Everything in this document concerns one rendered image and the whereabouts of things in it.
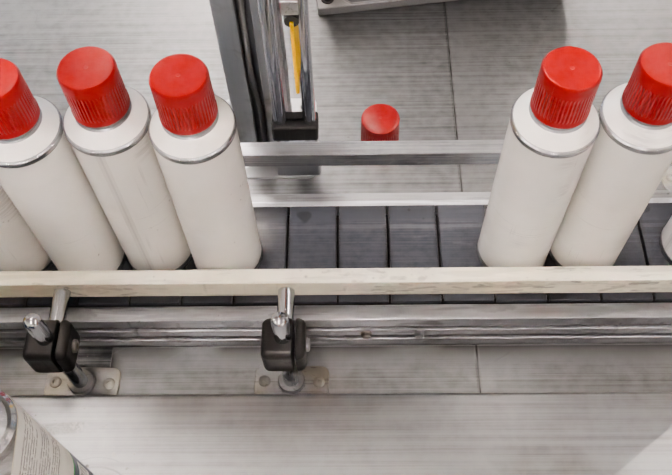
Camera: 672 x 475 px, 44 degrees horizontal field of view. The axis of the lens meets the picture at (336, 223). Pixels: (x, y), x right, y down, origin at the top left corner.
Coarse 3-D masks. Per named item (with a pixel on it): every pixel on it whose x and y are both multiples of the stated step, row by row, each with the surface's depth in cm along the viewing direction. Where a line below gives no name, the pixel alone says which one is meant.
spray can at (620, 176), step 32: (640, 64) 45; (608, 96) 49; (640, 96) 45; (608, 128) 48; (640, 128) 47; (608, 160) 49; (640, 160) 48; (576, 192) 54; (608, 192) 51; (640, 192) 51; (576, 224) 56; (608, 224) 54; (576, 256) 59; (608, 256) 58
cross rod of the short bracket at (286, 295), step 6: (282, 288) 57; (288, 288) 57; (282, 294) 57; (288, 294) 57; (294, 294) 58; (282, 300) 57; (288, 300) 57; (294, 300) 58; (282, 306) 57; (288, 306) 57; (294, 306) 57; (288, 312) 57
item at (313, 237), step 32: (288, 224) 64; (320, 224) 64; (352, 224) 64; (384, 224) 64; (416, 224) 63; (448, 224) 63; (480, 224) 63; (640, 224) 63; (288, 256) 62; (320, 256) 62; (352, 256) 62; (384, 256) 62; (416, 256) 62; (448, 256) 62; (640, 256) 62
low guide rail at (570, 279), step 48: (0, 288) 58; (48, 288) 58; (96, 288) 58; (144, 288) 58; (192, 288) 58; (240, 288) 58; (336, 288) 58; (384, 288) 58; (432, 288) 58; (480, 288) 58; (528, 288) 58; (576, 288) 58; (624, 288) 58
